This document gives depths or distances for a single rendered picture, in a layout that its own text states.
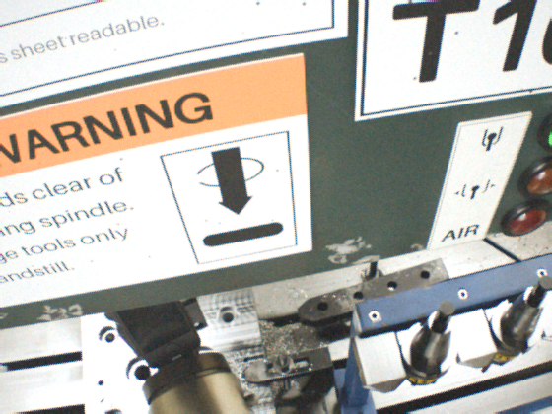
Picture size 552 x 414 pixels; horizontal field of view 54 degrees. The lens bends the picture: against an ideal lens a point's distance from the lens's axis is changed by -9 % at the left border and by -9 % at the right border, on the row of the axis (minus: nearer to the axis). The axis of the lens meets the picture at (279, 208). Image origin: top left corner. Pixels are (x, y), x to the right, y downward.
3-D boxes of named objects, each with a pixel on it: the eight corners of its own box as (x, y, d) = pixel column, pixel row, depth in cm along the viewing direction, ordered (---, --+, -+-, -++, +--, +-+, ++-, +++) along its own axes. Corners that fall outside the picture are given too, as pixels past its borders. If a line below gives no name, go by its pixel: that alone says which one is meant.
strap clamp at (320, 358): (333, 386, 92) (335, 356, 80) (253, 403, 92) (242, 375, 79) (328, 369, 94) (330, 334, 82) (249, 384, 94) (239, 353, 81)
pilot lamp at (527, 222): (541, 233, 27) (555, 207, 25) (503, 242, 27) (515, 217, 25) (536, 223, 27) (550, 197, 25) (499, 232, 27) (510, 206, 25)
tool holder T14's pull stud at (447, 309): (448, 313, 57) (453, 299, 54) (449, 329, 56) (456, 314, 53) (431, 315, 57) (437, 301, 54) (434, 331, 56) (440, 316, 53)
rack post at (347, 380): (378, 420, 89) (401, 358, 64) (345, 428, 88) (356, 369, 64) (363, 365, 94) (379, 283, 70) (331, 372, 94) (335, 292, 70)
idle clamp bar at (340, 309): (445, 297, 100) (451, 280, 95) (304, 341, 98) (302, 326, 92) (434, 273, 103) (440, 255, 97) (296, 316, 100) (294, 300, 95)
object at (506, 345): (531, 307, 66) (537, 298, 64) (540, 353, 63) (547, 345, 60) (483, 310, 66) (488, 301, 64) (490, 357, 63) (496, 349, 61)
